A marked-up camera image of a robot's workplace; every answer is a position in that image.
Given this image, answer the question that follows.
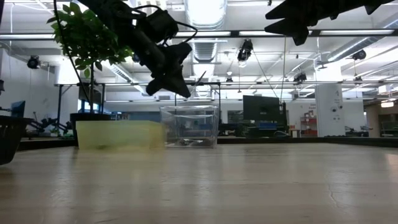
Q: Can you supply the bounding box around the blue lit computer screen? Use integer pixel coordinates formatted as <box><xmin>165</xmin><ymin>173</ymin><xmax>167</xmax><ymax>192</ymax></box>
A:
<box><xmin>11</xmin><ymin>100</ymin><xmax>27</xmax><ymax>118</ymax></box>

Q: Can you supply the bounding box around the yellow plastic bin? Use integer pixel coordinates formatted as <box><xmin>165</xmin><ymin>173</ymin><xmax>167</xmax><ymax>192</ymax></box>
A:
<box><xmin>75</xmin><ymin>120</ymin><xmax>166</xmax><ymax>151</ymax></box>

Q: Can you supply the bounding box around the black mesh bottle holder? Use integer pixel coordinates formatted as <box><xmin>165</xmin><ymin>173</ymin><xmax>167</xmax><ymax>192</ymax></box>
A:
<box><xmin>0</xmin><ymin>115</ymin><xmax>34</xmax><ymax>166</ymax></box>

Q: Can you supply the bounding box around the clear plastic bin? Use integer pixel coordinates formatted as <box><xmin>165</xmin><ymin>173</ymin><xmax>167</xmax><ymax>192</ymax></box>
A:
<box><xmin>159</xmin><ymin>105</ymin><xmax>220</xmax><ymax>149</ymax></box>

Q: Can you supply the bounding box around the fluffy black paintbrush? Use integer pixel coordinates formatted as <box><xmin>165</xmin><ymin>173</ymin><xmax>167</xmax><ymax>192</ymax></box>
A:
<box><xmin>189</xmin><ymin>138</ymin><xmax>215</xmax><ymax>147</ymax></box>

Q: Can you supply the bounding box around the black computer monitor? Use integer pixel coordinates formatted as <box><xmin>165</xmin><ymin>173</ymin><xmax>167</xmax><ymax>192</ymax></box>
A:
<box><xmin>242</xmin><ymin>95</ymin><xmax>281</xmax><ymax>123</ymax></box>

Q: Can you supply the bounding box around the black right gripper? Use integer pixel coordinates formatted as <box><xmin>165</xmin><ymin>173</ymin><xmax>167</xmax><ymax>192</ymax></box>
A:
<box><xmin>264</xmin><ymin>0</ymin><xmax>343</xmax><ymax>47</ymax></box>

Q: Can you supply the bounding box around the red storage cabinet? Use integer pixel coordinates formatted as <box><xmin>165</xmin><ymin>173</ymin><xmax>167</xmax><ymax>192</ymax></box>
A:
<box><xmin>300</xmin><ymin>111</ymin><xmax>318</xmax><ymax>138</ymax></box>

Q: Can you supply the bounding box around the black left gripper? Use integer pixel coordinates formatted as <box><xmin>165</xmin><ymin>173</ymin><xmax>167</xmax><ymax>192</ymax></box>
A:
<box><xmin>136</xmin><ymin>11</ymin><xmax>193</xmax><ymax>97</ymax></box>

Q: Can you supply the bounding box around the green potted plant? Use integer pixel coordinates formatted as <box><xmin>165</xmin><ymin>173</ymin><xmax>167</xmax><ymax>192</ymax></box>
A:
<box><xmin>46</xmin><ymin>2</ymin><xmax>136</xmax><ymax>147</ymax></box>

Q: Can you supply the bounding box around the white pillar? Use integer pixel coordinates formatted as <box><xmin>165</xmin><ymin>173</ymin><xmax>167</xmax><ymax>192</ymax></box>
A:
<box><xmin>315</xmin><ymin>83</ymin><xmax>346</xmax><ymax>138</ymax></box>

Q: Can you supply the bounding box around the silver ceiling air duct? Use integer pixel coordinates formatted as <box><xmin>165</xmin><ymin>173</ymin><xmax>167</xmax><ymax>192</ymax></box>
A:
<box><xmin>183</xmin><ymin>0</ymin><xmax>228</xmax><ymax>31</ymax></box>

